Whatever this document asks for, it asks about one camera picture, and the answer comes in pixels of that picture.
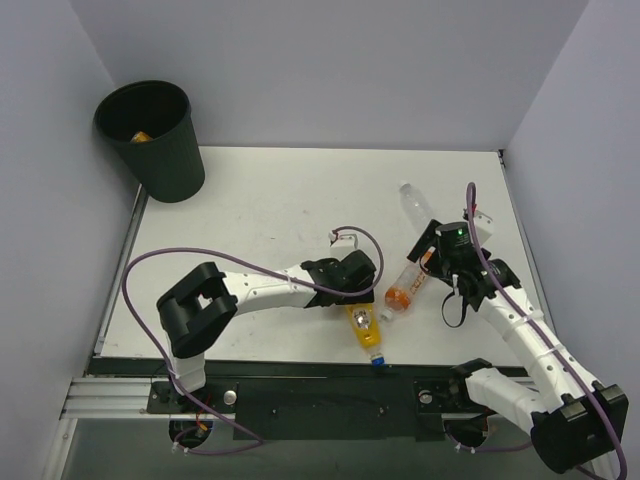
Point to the small orange juice bottle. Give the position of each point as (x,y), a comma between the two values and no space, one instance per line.
(140,137)

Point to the black plastic trash bin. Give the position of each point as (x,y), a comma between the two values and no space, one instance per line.
(170,167)

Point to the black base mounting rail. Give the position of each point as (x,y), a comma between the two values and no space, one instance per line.
(332,401)

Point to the aluminium frame rail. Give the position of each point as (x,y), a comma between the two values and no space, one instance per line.
(106,398)

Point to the orange label clear bottle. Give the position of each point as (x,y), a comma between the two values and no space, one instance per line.
(400,295)

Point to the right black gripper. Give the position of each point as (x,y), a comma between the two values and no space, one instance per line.
(424,245)

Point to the yellow bottle with blue cap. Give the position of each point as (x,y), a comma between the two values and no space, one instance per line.
(367,332)

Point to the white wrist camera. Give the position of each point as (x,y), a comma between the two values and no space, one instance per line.
(342,241)
(484,226)

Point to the clear empty water bottle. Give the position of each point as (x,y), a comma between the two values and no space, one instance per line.
(415,206)

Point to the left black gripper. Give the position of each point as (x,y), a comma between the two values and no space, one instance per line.
(360,279)

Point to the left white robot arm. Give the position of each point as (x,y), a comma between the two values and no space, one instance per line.
(196,310)

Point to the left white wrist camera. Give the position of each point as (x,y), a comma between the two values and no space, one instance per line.
(342,241)

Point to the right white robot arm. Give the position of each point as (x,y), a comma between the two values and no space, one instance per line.
(569,415)

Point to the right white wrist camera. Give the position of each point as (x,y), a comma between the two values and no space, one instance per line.
(484,226)

